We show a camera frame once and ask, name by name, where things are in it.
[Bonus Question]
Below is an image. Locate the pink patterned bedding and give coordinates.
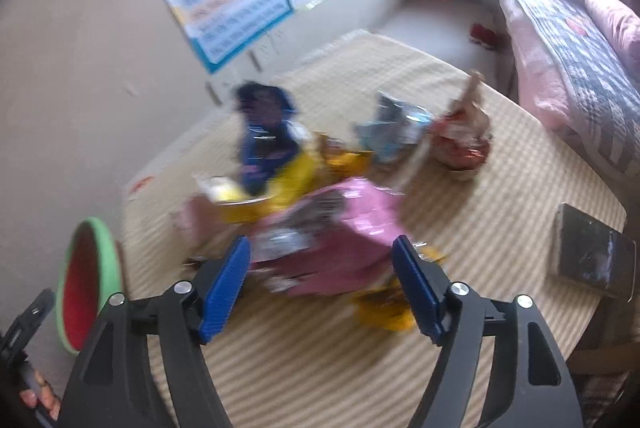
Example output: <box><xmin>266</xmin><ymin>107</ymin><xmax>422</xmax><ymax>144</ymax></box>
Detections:
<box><xmin>509</xmin><ymin>0</ymin><xmax>640</xmax><ymax>181</ymax></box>

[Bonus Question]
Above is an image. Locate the red brown crumpled wrapper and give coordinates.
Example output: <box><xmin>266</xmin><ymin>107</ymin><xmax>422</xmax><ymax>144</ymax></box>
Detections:
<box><xmin>430</xmin><ymin>70</ymin><xmax>494</xmax><ymax>182</ymax></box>

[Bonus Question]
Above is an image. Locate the smartphone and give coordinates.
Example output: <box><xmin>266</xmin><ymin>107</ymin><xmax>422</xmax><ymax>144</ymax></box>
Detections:
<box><xmin>546</xmin><ymin>203</ymin><xmax>637</xmax><ymax>301</ymax></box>

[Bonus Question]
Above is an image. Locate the yellow snack packet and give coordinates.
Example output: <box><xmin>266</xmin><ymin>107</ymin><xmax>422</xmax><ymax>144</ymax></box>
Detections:
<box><xmin>197</xmin><ymin>142</ymin><xmax>374</xmax><ymax>225</ymax></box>

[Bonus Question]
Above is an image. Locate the person's left hand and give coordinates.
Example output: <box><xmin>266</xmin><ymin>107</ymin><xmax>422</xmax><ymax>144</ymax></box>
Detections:
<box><xmin>19</xmin><ymin>370</ymin><xmax>62</xmax><ymax>421</ymax></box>

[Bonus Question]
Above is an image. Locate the dark blue snack packet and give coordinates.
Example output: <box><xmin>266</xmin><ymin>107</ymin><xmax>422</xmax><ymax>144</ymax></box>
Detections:
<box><xmin>234</xmin><ymin>80</ymin><xmax>307</xmax><ymax>197</ymax></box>

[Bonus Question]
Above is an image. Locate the small red thing on floor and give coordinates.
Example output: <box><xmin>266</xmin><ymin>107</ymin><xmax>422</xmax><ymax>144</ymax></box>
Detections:
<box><xmin>469</xmin><ymin>22</ymin><xmax>499</xmax><ymax>47</ymax></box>

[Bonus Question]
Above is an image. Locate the pink snack packet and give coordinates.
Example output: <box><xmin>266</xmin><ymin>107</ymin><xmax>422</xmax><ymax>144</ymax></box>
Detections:
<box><xmin>250</xmin><ymin>178</ymin><xmax>407</xmax><ymax>299</ymax></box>

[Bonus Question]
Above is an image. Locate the green bowl with red inside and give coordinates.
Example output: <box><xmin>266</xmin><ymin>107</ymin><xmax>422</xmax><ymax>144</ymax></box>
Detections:
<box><xmin>55</xmin><ymin>217</ymin><xmax>124</xmax><ymax>355</ymax></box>

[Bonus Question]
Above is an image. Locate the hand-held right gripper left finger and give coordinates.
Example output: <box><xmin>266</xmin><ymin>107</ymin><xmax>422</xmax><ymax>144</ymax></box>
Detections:
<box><xmin>56</xmin><ymin>235</ymin><xmax>251</xmax><ymax>428</ymax></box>

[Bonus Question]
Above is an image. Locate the silver blue snack packet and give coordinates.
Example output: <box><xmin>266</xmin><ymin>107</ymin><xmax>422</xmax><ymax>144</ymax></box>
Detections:
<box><xmin>354</xmin><ymin>92</ymin><xmax>434</xmax><ymax>167</ymax></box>

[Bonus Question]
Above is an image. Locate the pink quilt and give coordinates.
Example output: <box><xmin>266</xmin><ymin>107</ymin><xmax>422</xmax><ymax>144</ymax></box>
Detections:
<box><xmin>497</xmin><ymin>0</ymin><xmax>606</xmax><ymax>146</ymax></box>

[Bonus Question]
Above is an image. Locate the striped beige tablecloth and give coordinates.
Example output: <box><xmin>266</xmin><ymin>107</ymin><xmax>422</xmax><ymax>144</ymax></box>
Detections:
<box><xmin>120</xmin><ymin>30</ymin><xmax>629</xmax><ymax>428</ymax></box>

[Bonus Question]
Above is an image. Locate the orange yellow wrapper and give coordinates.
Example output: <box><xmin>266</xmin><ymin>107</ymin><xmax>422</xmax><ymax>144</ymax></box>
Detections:
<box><xmin>350</xmin><ymin>247</ymin><xmax>447</xmax><ymax>333</ymax></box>

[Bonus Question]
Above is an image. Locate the pink pillow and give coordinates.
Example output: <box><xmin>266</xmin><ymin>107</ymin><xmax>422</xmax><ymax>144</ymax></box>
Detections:
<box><xmin>584</xmin><ymin>0</ymin><xmax>640</xmax><ymax>64</ymax></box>

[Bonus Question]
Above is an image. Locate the white wall socket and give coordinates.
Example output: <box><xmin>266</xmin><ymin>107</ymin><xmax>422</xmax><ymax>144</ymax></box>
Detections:
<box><xmin>246</xmin><ymin>32</ymin><xmax>282</xmax><ymax>69</ymax></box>

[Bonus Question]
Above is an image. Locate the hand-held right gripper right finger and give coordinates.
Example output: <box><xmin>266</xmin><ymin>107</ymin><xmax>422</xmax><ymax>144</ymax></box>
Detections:
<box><xmin>392</xmin><ymin>235</ymin><xmax>585</xmax><ymax>428</ymax></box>

